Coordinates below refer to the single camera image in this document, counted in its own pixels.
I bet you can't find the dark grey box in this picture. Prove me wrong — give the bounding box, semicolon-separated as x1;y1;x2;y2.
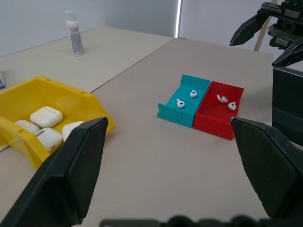
272;66;303;148

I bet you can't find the teal brick-pattern tray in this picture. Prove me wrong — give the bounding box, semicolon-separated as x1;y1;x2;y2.
157;74;212;129

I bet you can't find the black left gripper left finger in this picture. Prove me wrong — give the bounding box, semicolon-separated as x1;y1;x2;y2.
0;116;109;227

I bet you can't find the red brick-pattern tray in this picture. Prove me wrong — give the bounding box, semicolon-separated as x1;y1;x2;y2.
192;81;245;140

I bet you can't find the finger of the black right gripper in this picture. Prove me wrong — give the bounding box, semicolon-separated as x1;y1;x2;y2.
271;37;303;68
229;9;273;47

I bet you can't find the white spray bottle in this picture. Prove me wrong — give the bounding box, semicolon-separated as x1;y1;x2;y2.
65;10;85;57

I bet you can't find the yellow plastic bin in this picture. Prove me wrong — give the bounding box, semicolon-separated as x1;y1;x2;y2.
0;75;116;169

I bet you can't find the light wooden stick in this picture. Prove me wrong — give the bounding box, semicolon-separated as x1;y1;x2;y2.
253;0;279;52

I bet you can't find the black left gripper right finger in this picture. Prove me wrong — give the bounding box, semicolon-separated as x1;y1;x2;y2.
230;116;303;219

